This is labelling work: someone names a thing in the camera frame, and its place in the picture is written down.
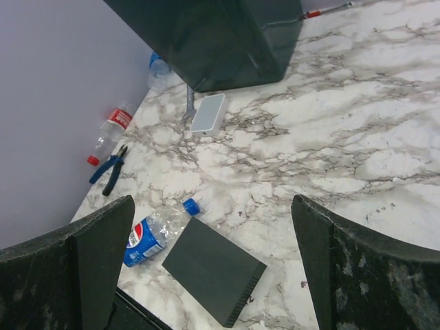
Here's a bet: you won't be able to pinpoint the blue handled pliers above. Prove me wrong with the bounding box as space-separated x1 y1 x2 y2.
89 144 129 197

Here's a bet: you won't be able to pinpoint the blue water bottle far left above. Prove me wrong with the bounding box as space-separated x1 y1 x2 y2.
148 52 171 92

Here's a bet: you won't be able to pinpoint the red handled screwdriver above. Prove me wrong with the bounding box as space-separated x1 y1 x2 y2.
299 1 353 21

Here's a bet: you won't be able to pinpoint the steel wrench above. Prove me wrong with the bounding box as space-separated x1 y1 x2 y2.
181 85 197 125

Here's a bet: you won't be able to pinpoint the white smartphone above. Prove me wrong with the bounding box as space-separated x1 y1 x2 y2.
190 93 228 138

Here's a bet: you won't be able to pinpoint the dark green bin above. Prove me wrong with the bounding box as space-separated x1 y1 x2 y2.
106 0 303 92

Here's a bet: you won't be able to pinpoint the black flat box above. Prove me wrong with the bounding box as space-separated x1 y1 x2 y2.
162 217 267 328

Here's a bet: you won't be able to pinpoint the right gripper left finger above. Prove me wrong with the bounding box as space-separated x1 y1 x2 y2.
1 195 135 329

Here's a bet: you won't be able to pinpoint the red cola bottle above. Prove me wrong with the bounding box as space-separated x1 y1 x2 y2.
87 108 133 166

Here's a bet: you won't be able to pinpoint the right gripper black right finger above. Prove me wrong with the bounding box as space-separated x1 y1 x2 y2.
291 195 439 329

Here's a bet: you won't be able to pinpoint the Pepsi bottle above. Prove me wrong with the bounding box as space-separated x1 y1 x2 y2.
123 198 201 267

